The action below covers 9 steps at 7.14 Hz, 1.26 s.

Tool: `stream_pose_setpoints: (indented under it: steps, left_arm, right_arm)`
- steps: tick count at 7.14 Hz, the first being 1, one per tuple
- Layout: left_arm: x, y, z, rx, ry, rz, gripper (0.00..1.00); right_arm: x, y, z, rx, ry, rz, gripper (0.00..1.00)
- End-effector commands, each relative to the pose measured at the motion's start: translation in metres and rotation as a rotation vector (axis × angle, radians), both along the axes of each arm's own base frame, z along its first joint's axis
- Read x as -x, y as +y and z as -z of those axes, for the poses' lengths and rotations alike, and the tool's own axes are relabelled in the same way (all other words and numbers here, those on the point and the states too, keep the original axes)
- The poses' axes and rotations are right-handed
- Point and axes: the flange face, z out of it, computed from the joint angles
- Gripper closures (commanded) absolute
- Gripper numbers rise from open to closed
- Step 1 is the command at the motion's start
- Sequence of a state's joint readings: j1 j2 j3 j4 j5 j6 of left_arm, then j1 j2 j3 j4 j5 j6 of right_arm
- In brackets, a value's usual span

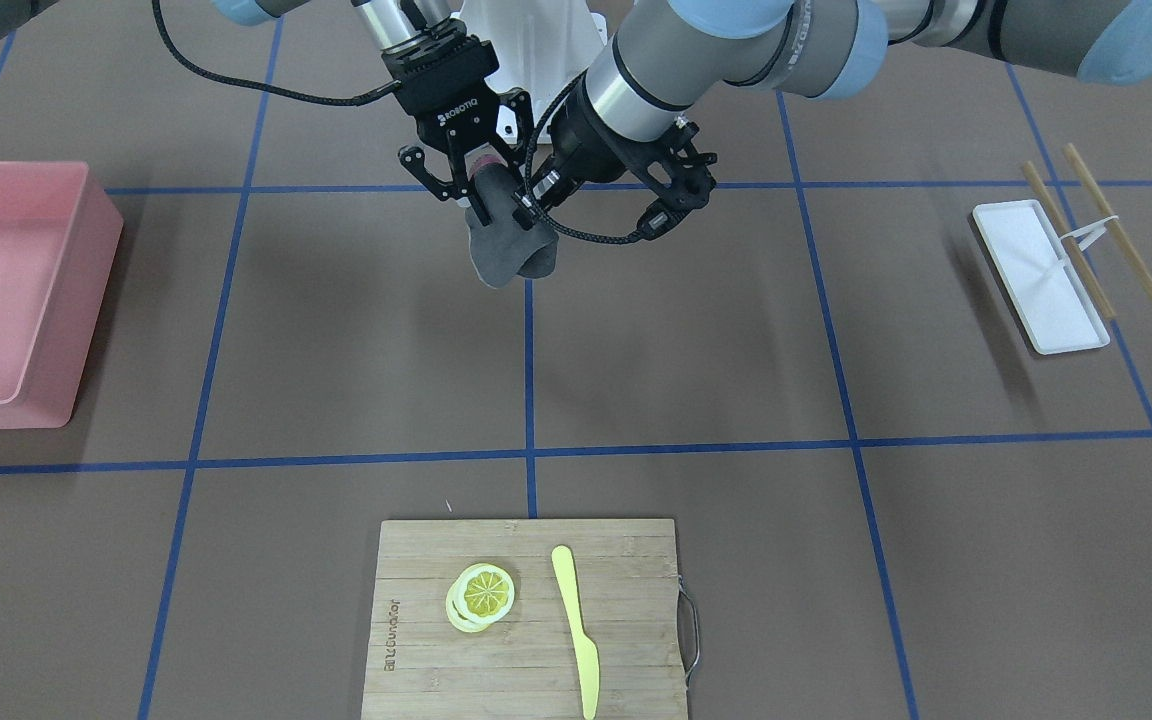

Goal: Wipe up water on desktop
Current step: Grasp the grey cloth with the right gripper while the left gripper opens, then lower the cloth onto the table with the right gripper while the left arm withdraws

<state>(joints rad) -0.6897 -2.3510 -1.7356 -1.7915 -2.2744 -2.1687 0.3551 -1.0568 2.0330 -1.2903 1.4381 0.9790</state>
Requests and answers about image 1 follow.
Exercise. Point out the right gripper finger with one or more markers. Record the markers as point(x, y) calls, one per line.
point(459, 187)
point(516, 126)

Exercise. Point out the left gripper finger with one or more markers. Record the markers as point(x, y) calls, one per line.
point(543, 191)

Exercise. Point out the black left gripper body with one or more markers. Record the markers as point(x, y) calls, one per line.
point(576, 140)

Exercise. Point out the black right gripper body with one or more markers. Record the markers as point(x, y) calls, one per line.
point(446, 108)

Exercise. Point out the grey pink cleaning cloth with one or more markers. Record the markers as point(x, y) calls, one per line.
point(504, 239)

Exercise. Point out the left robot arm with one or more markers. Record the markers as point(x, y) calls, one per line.
point(625, 113)

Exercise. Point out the bamboo cutting board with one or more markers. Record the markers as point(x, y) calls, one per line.
point(523, 666)

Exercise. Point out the yellow lemon slice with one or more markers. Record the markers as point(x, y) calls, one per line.
point(479, 597)

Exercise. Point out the pink plastic bin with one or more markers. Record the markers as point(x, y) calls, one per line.
point(58, 236)

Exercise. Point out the wooden rod near tray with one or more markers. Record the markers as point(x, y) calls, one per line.
point(1077, 261)

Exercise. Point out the yellow plastic knife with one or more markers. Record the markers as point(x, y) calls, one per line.
point(585, 651)

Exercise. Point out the wooden rod far side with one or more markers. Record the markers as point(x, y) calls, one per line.
point(1124, 242)

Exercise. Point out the white rectangular tray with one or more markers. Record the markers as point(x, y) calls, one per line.
point(1051, 303)

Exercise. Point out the white rod holder clip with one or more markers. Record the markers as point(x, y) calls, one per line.
point(1082, 238)

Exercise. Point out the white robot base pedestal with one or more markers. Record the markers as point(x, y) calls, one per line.
point(540, 45)

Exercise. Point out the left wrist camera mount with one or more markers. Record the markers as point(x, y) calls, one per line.
point(678, 175)

